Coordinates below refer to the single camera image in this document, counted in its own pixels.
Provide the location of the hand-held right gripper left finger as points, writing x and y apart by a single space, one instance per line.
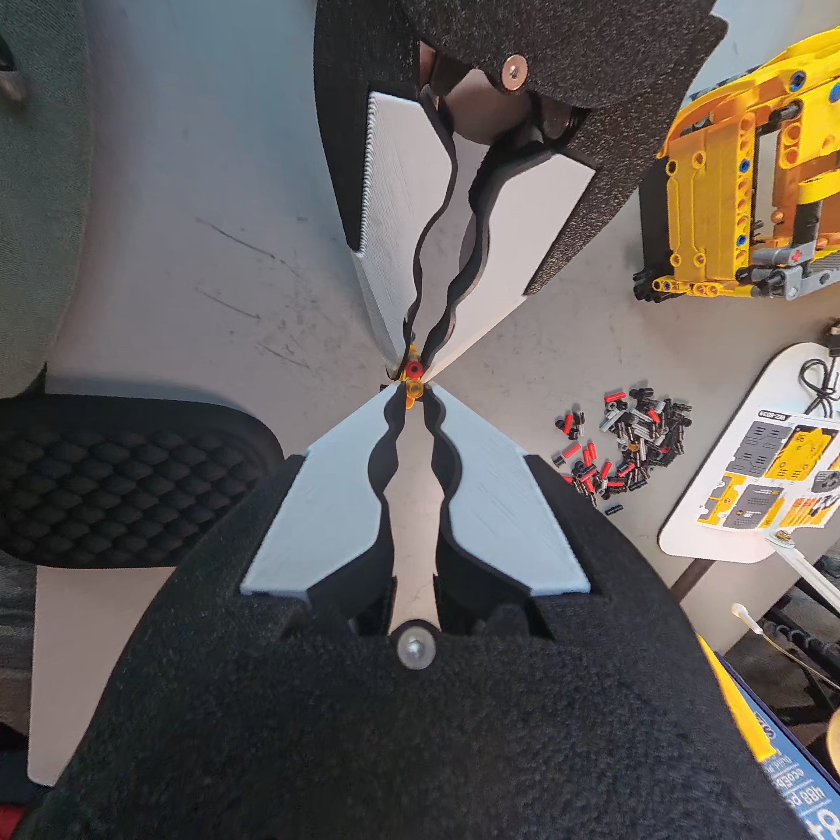
328 512

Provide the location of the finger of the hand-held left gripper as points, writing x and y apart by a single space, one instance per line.
394 197
525 229

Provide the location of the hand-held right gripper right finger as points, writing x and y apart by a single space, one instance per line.
512 518

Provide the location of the orange stud with grey pin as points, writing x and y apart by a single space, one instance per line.
413 388

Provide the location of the red round lego stud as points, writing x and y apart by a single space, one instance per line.
413 369

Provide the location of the pile of small lego pins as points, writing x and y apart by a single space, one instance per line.
615 397

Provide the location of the yellow lego vehicle model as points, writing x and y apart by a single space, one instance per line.
722 197

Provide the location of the black padded armrest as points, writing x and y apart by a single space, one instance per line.
131 479

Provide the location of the white rounded board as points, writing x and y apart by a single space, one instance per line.
774 380

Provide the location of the white flat bar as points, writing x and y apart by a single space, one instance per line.
810 568

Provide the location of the blue kit box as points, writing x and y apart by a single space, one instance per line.
774 754

